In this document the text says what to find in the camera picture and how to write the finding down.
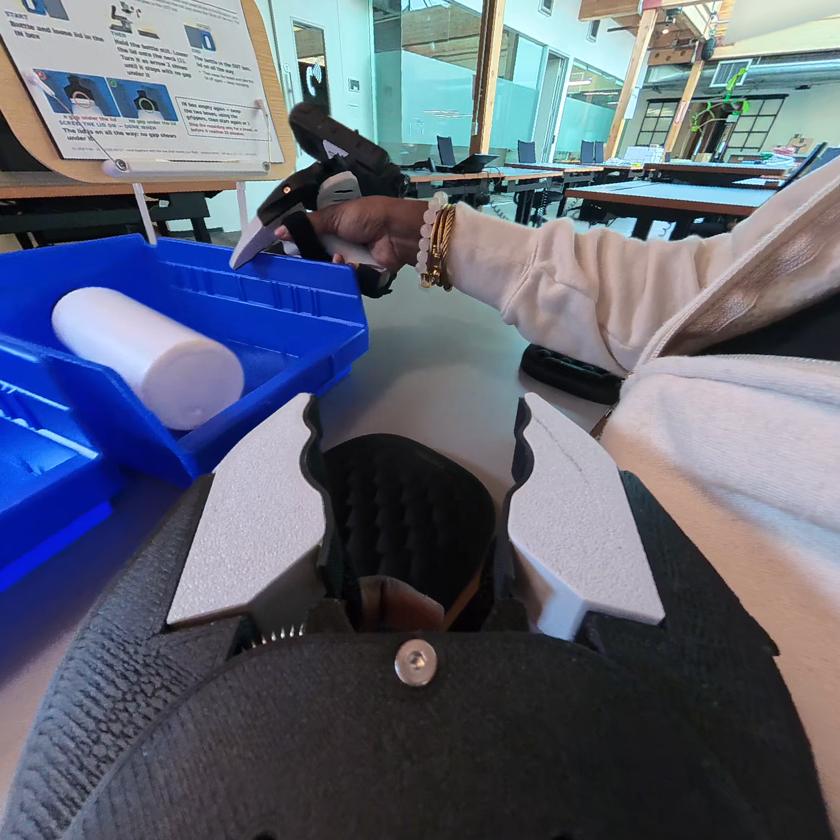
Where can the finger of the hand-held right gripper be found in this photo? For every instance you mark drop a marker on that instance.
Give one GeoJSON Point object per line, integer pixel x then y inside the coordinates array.
{"type": "Point", "coordinates": [256, 239]}

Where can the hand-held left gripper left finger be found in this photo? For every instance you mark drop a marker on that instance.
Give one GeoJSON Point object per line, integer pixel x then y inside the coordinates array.
{"type": "Point", "coordinates": [256, 525]}

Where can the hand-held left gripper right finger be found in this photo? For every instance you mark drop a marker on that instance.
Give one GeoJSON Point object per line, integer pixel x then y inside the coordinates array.
{"type": "Point", "coordinates": [584, 531]}

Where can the blue plastic bin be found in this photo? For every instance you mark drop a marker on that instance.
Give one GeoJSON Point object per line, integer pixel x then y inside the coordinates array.
{"type": "Point", "coordinates": [289, 328]}
{"type": "Point", "coordinates": [39, 472]}

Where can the white plastic bottle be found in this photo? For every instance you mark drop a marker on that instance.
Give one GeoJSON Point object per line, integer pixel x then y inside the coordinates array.
{"type": "Point", "coordinates": [144, 354]}

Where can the person's right forearm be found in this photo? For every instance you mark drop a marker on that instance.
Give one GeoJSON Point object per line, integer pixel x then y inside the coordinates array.
{"type": "Point", "coordinates": [590, 275]}

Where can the person's right hand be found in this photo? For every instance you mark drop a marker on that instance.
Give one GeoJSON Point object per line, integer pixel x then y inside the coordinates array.
{"type": "Point", "coordinates": [380, 226]}

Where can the person's left hand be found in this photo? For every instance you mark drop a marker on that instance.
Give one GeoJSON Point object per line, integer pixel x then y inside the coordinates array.
{"type": "Point", "coordinates": [407, 610]}

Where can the white door with window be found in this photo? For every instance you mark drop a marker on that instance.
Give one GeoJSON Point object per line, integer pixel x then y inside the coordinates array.
{"type": "Point", "coordinates": [312, 65]}

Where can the black office chair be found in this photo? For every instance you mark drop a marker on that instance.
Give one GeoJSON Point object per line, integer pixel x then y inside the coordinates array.
{"type": "Point", "coordinates": [526, 151]}
{"type": "Point", "coordinates": [445, 151]}

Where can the wooden desk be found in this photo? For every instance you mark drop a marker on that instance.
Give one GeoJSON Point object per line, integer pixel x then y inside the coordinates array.
{"type": "Point", "coordinates": [656, 193]}
{"type": "Point", "coordinates": [472, 176]}

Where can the black textured wrist pad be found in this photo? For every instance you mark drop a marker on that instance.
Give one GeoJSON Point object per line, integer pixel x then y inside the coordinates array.
{"type": "Point", "coordinates": [407, 512]}

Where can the wood edged table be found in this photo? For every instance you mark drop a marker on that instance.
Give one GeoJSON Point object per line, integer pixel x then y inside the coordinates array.
{"type": "Point", "coordinates": [98, 187]}

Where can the wooden instruction board stand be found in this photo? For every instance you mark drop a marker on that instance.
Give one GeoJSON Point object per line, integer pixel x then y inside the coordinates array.
{"type": "Point", "coordinates": [19, 131]}

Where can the green potted plant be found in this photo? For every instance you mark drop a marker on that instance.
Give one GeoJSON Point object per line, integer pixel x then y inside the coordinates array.
{"type": "Point", "coordinates": [718, 108]}

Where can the wooden support post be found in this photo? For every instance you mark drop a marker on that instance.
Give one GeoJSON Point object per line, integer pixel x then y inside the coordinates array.
{"type": "Point", "coordinates": [489, 79]}
{"type": "Point", "coordinates": [630, 85]}
{"type": "Point", "coordinates": [682, 111]}

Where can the grey wall vent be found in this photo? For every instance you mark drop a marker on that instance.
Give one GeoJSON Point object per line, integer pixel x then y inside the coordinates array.
{"type": "Point", "coordinates": [732, 72]}

